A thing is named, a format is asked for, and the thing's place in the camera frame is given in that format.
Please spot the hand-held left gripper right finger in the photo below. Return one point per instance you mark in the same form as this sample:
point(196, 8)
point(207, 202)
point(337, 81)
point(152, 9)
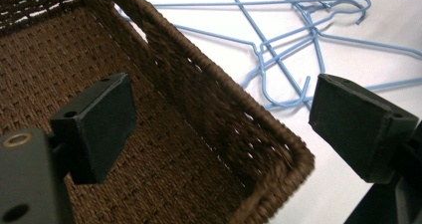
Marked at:
point(358, 131)

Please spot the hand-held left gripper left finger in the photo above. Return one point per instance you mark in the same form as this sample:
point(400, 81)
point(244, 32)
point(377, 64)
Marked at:
point(96, 131)

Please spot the brown woven basket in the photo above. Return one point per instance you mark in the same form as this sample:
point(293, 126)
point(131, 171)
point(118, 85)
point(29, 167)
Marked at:
point(166, 167)

